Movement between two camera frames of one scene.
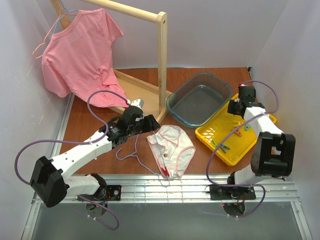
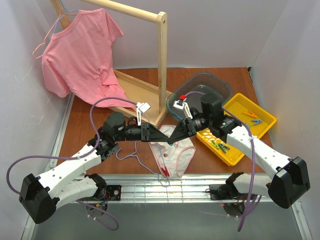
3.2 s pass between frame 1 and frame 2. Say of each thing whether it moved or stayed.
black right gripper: moved
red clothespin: stayed
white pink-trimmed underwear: stayed
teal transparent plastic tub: stayed
